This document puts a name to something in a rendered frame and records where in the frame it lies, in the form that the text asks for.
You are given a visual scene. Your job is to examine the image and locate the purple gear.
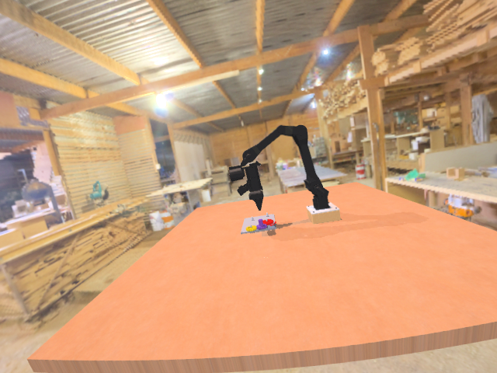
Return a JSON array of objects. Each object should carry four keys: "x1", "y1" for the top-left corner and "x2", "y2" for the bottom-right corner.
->
[{"x1": 256, "y1": 219, "x2": 267, "y2": 230}]

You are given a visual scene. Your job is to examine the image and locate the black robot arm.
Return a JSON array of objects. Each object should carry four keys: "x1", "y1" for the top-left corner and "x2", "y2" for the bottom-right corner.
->
[{"x1": 229, "y1": 125, "x2": 330, "y2": 211}]

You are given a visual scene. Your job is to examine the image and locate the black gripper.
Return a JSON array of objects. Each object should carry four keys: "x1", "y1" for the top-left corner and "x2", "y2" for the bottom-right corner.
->
[{"x1": 247, "y1": 176, "x2": 264, "y2": 211}]

